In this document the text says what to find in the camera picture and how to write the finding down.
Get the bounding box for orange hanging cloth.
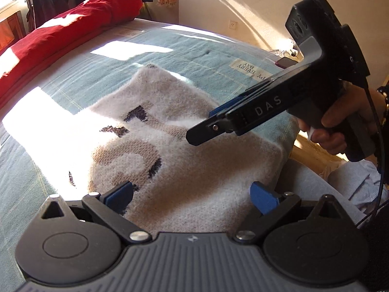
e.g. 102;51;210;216
0;9;23;49

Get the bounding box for dark bead bracelet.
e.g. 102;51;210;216
377;85;389;110

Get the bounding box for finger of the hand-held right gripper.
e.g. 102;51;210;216
208;97;244;119
186;117;234;146

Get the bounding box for red duvet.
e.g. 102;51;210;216
0;0;143;104

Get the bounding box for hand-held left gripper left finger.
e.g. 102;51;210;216
41;181;152;244

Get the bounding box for white fuzzy lettered sweater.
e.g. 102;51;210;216
68;64;300;235

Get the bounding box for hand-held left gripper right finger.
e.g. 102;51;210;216
234;181;350;245

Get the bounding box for green plaid bed sheet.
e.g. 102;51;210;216
0;18;304;292

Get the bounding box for maroon phone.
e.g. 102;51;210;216
275;57;297;69

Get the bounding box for person's grey trousers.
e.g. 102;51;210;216
283;158;389;219

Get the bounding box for black jacket with round patch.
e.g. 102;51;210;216
29;0;66;28

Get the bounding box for person's right hand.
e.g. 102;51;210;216
296;82;388;155

